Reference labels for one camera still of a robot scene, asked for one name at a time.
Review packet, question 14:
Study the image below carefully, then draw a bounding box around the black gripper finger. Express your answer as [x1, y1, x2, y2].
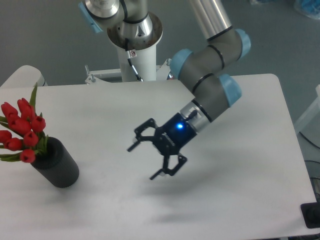
[149, 152, 188, 181]
[127, 118, 157, 152]

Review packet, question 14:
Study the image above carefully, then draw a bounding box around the red tulip bouquet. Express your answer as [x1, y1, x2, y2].
[0, 84, 49, 164]

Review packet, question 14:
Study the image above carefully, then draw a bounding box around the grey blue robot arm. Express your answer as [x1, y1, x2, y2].
[79, 0, 251, 176]

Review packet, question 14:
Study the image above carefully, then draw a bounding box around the white side furniture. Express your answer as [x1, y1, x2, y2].
[293, 85, 320, 135]

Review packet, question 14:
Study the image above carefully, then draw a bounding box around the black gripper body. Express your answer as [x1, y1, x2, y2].
[152, 113, 197, 156]

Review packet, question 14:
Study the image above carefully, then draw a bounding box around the black ribbed cylindrical vase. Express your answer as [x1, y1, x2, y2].
[31, 137, 80, 188]

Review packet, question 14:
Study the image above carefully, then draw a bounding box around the black device at table edge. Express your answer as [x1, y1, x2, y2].
[300, 202, 320, 229]

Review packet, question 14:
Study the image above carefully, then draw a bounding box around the blue plastic bag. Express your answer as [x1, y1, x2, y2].
[293, 0, 320, 20]

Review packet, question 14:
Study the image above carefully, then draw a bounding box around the white chair back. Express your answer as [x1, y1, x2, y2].
[0, 65, 48, 89]

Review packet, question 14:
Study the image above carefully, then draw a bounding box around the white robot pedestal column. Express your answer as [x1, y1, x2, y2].
[84, 48, 176, 85]

